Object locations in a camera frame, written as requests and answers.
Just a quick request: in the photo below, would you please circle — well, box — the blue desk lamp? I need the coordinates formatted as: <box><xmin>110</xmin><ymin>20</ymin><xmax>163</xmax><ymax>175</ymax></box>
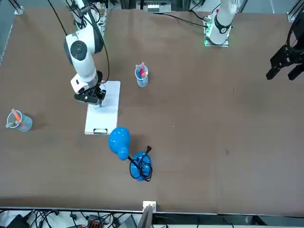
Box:
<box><xmin>108</xmin><ymin>126</ymin><xmax>153</xmax><ymax>182</ymax></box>

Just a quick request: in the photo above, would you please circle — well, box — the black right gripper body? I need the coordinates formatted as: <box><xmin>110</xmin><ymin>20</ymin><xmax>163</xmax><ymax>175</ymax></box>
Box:
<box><xmin>85</xmin><ymin>71</ymin><xmax>104</xmax><ymax>95</ymax></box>

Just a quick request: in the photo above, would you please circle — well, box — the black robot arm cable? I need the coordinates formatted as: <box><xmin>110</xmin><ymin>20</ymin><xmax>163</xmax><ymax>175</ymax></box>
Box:
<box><xmin>47</xmin><ymin>0</ymin><xmax>110</xmax><ymax>83</ymax></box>

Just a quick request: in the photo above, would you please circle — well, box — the aluminium frame post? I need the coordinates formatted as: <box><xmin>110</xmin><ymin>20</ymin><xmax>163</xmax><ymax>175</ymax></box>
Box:
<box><xmin>137</xmin><ymin>200</ymin><xmax>158</xmax><ymax>228</ymax></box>

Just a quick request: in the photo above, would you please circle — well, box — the white paper sheet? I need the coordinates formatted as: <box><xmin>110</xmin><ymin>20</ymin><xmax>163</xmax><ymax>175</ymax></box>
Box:
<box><xmin>85</xmin><ymin>82</ymin><xmax>120</xmax><ymax>130</ymax></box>

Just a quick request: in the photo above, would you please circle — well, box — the clear plastic cup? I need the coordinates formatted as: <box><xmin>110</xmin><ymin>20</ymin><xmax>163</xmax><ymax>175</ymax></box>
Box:
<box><xmin>5</xmin><ymin>111</ymin><xmax>33</xmax><ymax>133</ymax></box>
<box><xmin>135</xmin><ymin>64</ymin><xmax>150</xmax><ymax>88</ymax></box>

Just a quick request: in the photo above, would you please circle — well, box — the white clipboard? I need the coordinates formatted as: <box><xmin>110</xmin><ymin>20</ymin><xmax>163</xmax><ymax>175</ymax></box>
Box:
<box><xmin>84</xmin><ymin>81</ymin><xmax>122</xmax><ymax>135</ymax></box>

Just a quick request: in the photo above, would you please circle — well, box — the black lamp power cord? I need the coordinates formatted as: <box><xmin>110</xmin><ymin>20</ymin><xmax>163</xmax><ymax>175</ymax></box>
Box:
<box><xmin>129</xmin><ymin>145</ymin><xmax>153</xmax><ymax>183</ymax></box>

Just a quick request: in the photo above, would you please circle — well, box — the red and black power strip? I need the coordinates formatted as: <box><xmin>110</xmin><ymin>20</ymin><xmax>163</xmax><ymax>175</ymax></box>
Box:
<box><xmin>87</xmin><ymin>214</ymin><xmax>105</xmax><ymax>228</ymax></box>

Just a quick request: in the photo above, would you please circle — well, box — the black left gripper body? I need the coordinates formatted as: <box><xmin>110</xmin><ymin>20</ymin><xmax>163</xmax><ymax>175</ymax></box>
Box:
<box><xmin>285</xmin><ymin>15</ymin><xmax>304</xmax><ymax>65</ymax></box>

